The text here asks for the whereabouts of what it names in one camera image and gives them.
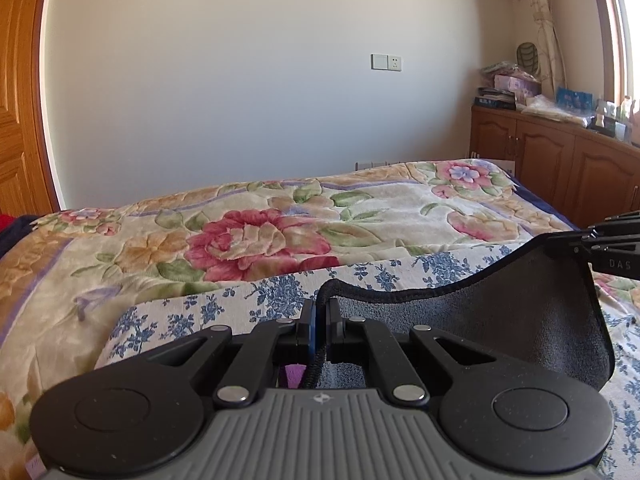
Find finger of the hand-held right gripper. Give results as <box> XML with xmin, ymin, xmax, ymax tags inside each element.
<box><xmin>545</xmin><ymin>231</ymin><xmax>597</xmax><ymax>264</ymax></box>

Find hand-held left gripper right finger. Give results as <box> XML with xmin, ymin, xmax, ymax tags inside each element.
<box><xmin>324</xmin><ymin>299</ymin><xmax>495</xmax><ymax>407</ymax></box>

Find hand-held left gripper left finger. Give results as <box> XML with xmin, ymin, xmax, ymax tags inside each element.
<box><xmin>145</xmin><ymin>299</ymin><xmax>319</xmax><ymax>407</ymax></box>

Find dark grey towel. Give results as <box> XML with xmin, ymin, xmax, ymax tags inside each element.
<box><xmin>299</xmin><ymin>232</ymin><xmax>617</xmax><ymax>397</ymax></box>

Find blue floral bed sheet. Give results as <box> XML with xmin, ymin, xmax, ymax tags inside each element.
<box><xmin>94</xmin><ymin>247</ymin><xmax>640</xmax><ymax>480</ymax></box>

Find wooden cabinet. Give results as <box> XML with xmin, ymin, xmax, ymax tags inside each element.
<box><xmin>470</xmin><ymin>105</ymin><xmax>640</xmax><ymax>231</ymax></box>

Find floral plush blanket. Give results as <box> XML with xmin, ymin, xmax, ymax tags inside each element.
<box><xmin>0</xmin><ymin>157</ymin><xmax>640</xmax><ymax>480</ymax></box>

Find clear plastic bag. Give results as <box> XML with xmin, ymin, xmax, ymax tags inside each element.
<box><xmin>517</xmin><ymin>94</ymin><xmax>597</xmax><ymax>124</ymax></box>

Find small bottles and boxes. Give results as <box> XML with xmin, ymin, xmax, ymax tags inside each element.
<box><xmin>587</xmin><ymin>96</ymin><xmax>640</xmax><ymax>147</ymax></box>

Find blue picture card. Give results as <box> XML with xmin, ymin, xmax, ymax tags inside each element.
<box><xmin>556</xmin><ymin>86</ymin><xmax>594</xmax><ymax>112</ymax></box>

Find stack of dark books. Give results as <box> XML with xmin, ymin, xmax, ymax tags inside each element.
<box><xmin>475</xmin><ymin>87</ymin><xmax>517</xmax><ymax>111</ymax></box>

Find pink box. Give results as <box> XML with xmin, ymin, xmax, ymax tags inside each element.
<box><xmin>494</xmin><ymin>74</ymin><xmax>542</xmax><ymax>102</ymax></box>

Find white radiator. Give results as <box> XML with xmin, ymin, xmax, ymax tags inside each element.
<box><xmin>354</xmin><ymin>159</ymin><xmax>407</xmax><ymax>172</ymax></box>

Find woven hand fan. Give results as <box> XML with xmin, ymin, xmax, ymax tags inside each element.
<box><xmin>516</xmin><ymin>42</ymin><xmax>541</xmax><ymax>81</ymax></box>

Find cream patterned curtain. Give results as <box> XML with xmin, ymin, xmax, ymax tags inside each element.
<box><xmin>515</xmin><ymin>0</ymin><xmax>569</xmax><ymax>97</ymax></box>

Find dark blue cloth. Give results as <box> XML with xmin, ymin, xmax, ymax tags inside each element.
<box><xmin>0</xmin><ymin>215</ymin><xmax>42</xmax><ymax>262</ymax></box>

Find wooden door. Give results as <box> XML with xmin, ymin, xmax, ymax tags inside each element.
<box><xmin>0</xmin><ymin>0</ymin><xmax>62</xmax><ymax>217</ymax></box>

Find wooden window frame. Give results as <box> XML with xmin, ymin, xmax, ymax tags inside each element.
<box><xmin>597</xmin><ymin>0</ymin><xmax>640</xmax><ymax>107</ymax></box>

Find white wall switch socket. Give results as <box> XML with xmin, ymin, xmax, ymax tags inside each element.
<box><xmin>370</xmin><ymin>53</ymin><xmax>405</xmax><ymax>72</ymax></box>

